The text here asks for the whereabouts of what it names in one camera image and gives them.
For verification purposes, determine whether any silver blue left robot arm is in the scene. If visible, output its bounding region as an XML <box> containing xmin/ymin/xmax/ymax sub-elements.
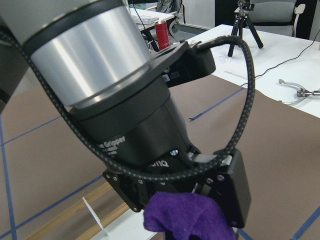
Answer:
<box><xmin>0</xmin><ymin>0</ymin><xmax>255</xmax><ymax>229</ymax></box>

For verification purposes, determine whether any purple towel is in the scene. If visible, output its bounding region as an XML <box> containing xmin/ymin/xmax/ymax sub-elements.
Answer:
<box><xmin>143</xmin><ymin>192</ymin><xmax>236</xmax><ymax>240</ymax></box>

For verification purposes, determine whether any braided black left cable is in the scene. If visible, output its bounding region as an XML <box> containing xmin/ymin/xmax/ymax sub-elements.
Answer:
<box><xmin>0</xmin><ymin>24</ymin><xmax>256</xmax><ymax>182</ymax></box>

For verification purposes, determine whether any grey office chair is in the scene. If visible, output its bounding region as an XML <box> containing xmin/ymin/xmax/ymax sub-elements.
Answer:
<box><xmin>248</xmin><ymin>0</ymin><xmax>306</xmax><ymax>37</ymax></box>

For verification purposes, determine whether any black camera tripod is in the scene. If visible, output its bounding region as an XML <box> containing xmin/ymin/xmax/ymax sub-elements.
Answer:
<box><xmin>231</xmin><ymin>0</ymin><xmax>264</xmax><ymax>49</ymax></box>

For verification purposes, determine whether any red water bottle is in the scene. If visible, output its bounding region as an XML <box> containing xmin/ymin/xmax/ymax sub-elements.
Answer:
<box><xmin>154</xmin><ymin>20</ymin><xmax>171</xmax><ymax>50</ymax></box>

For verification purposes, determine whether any black cable on table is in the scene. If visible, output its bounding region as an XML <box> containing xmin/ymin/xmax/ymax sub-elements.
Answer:
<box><xmin>239</xmin><ymin>39</ymin><xmax>320</xmax><ymax>88</ymax></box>

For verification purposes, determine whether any brown paper table cover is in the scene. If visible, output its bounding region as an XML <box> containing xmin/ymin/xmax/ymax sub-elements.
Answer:
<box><xmin>0</xmin><ymin>77</ymin><xmax>320</xmax><ymax>240</ymax></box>

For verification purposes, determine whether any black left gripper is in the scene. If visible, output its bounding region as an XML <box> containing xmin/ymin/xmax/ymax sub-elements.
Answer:
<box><xmin>70</xmin><ymin>89</ymin><xmax>251</xmax><ymax>228</ymax></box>

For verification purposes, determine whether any white towel rack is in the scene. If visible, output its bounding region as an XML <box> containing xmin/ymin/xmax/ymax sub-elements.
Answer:
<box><xmin>19</xmin><ymin>182</ymin><xmax>166</xmax><ymax>240</ymax></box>

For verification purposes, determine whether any metal reacher grabber tool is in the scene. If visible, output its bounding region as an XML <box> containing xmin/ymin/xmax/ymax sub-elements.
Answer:
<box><xmin>278</xmin><ymin>79</ymin><xmax>320</xmax><ymax>105</ymax></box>

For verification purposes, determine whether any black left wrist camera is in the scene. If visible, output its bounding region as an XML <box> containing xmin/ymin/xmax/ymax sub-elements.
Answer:
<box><xmin>161</xmin><ymin>41</ymin><xmax>216</xmax><ymax>88</ymax></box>

